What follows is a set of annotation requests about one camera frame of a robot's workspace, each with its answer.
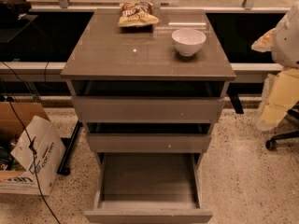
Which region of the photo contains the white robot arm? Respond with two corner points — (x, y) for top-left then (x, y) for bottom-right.
(251, 2), (299, 131)

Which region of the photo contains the black office chair base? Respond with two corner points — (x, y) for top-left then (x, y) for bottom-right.
(265, 109), (299, 151)

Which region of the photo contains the open cardboard box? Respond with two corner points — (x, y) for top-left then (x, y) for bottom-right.
(0, 102), (65, 196)

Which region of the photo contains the brown chip bag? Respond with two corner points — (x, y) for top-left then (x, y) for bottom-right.
(118, 2), (159, 27)

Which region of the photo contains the black cable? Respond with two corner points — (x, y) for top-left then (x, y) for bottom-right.
(0, 61), (63, 224)

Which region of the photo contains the grey middle drawer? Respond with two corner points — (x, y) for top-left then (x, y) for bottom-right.
(87, 123), (211, 153)

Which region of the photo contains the black bag on shelf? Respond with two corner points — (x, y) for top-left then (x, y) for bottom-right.
(0, 0), (32, 22)

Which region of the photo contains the grey top drawer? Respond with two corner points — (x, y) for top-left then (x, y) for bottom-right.
(72, 81), (223, 123)

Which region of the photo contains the white ceramic bowl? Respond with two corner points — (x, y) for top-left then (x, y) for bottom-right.
(172, 28), (206, 56)

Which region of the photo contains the grey bottom drawer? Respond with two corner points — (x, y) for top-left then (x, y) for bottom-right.
(85, 153), (212, 224)

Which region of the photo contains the grey drawer cabinet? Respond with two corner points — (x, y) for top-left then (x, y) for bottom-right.
(61, 9), (235, 167)

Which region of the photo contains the grey drawer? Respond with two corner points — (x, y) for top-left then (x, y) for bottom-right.
(85, 153), (212, 224)
(72, 81), (223, 123)
(87, 123), (211, 153)

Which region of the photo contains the black table leg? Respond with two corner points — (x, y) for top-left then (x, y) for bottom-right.
(57, 121), (82, 176)

